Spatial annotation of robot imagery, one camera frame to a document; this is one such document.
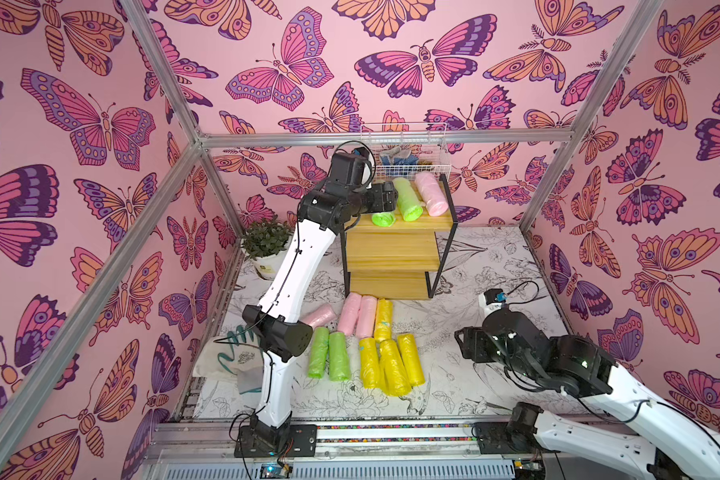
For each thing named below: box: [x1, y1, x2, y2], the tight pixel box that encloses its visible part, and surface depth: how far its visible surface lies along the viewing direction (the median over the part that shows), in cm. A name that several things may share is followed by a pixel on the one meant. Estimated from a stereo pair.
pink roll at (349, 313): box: [338, 292, 363, 335], surface depth 96 cm
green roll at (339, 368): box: [329, 332, 350, 382], surface depth 85 cm
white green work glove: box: [193, 325, 264, 395], surface depth 87 cm
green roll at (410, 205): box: [393, 177, 424, 222], surface depth 76 cm
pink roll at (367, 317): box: [357, 295, 377, 339], surface depth 94 cm
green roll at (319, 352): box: [308, 327, 329, 379], surface depth 87 cm
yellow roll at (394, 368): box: [379, 339, 413, 397], surface depth 84 cm
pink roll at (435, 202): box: [415, 171, 449, 217], surface depth 78 cm
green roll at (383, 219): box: [372, 211, 396, 227], surface depth 74 cm
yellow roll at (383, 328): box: [374, 298, 393, 343], surface depth 93 cm
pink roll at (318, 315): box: [300, 303, 338, 330], surface depth 96 cm
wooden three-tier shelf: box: [340, 174, 459, 300], surface depth 94 cm
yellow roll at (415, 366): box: [398, 333, 426, 387], surface depth 85 cm
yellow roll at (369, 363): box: [359, 337, 380, 389], surface depth 85 cm
